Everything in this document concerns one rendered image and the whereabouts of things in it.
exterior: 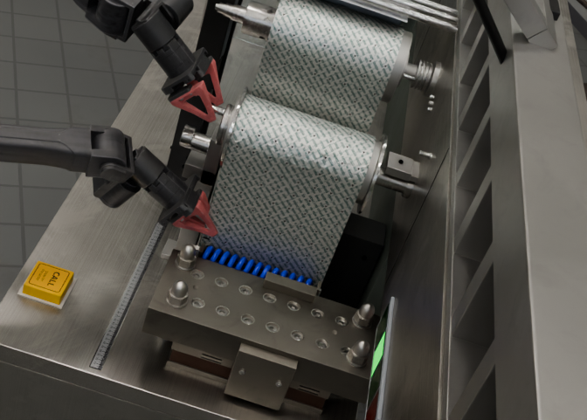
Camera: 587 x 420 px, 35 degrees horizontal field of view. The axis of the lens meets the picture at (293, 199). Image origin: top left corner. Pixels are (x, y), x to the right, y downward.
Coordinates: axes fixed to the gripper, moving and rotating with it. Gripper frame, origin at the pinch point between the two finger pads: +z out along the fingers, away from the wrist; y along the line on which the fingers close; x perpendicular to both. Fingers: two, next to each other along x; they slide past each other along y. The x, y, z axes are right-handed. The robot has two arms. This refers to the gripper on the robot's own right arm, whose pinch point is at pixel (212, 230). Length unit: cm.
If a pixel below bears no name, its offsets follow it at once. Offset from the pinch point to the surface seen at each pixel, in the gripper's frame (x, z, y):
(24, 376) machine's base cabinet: -30.8, -8.1, 25.9
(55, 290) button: -23.8, -12.8, 12.4
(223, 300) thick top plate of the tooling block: -0.1, 6.7, 12.9
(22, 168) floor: -131, -13, -130
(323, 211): 19.1, 9.0, 0.2
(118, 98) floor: -123, 0, -192
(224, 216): 4.2, -1.1, 0.3
